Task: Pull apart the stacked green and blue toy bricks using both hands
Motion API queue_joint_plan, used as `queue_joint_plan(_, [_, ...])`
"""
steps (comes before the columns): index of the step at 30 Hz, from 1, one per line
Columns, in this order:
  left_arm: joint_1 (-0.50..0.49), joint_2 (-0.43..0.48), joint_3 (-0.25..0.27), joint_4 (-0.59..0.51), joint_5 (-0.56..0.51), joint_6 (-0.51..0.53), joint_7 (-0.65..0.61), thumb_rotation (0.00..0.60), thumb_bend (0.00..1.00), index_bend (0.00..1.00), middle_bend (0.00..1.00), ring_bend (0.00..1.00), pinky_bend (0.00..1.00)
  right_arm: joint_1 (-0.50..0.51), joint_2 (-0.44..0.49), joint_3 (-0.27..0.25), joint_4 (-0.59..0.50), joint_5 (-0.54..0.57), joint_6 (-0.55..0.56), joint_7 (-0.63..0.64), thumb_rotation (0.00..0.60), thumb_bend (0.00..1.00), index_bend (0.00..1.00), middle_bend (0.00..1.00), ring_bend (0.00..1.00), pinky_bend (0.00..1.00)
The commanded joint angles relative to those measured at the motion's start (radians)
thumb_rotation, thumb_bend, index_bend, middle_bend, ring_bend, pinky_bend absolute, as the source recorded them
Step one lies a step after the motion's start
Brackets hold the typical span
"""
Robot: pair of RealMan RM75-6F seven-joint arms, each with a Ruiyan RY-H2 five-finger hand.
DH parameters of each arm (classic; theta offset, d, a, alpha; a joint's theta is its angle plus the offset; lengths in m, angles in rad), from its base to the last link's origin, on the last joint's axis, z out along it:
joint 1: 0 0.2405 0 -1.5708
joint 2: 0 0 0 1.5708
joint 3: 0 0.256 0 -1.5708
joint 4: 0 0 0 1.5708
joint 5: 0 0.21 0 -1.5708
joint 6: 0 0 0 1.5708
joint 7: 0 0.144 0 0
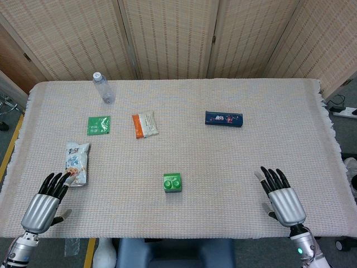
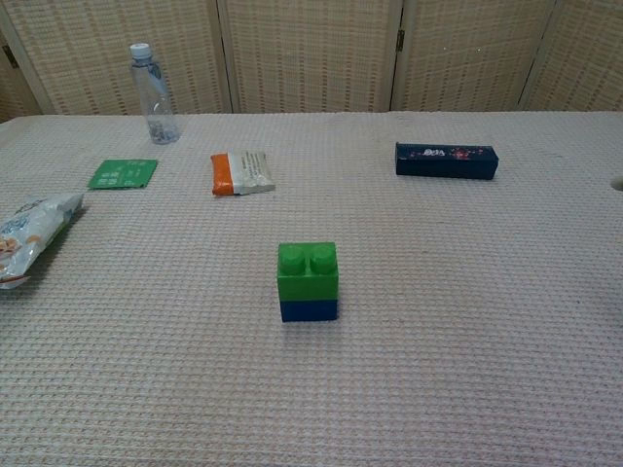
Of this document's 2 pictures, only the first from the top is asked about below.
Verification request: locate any white blue snack bag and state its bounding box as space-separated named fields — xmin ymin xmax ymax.
xmin=63 ymin=141 xmax=91 ymax=188

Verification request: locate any orange and white packet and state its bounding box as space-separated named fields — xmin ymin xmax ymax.
xmin=132 ymin=111 xmax=160 ymax=140

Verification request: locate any beige woven tablecloth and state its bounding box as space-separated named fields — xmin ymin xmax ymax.
xmin=0 ymin=79 xmax=348 ymax=240

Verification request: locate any white power strip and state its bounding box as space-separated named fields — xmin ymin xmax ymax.
xmin=331 ymin=107 xmax=357 ymax=119

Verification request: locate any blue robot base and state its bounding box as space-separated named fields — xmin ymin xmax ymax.
xmin=115 ymin=238 xmax=237 ymax=268

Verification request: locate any clear plastic water bottle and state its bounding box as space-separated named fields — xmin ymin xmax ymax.
xmin=92 ymin=71 xmax=116 ymax=104

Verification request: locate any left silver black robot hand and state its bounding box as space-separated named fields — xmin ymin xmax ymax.
xmin=21 ymin=172 xmax=74 ymax=234

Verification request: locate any clear plastic scrap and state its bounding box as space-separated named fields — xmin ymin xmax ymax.
xmin=64 ymin=238 xmax=80 ymax=257

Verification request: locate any metal office chair base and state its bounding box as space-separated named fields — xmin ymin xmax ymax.
xmin=0 ymin=93 xmax=25 ymax=132

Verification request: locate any white shoe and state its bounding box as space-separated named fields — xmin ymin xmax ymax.
xmin=344 ymin=157 xmax=357 ymax=192

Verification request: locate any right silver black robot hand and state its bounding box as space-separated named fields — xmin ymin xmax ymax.
xmin=254 ymin=166 xmax=307 ymax=227

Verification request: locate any green toy brick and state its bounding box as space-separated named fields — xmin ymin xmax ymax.
xmin=163 ymin=173 xmax=184 ymax=194

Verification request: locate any green flat sachet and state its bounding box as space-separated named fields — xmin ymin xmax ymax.
xmin=86 ymin=115 xmax=112 ymax=136

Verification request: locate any woven folding screen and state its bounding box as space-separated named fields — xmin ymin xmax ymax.
xmin=0 ymin=0 xmax=357 ymax=100

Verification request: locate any white robot body part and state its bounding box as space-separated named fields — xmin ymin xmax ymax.
xmin=93 ymin=237 xmax=117 ymax=268

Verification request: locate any dark blue rectangular box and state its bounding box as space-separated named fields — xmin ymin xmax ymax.
xmin=205 ymin=110 xmax=244 ymax=128

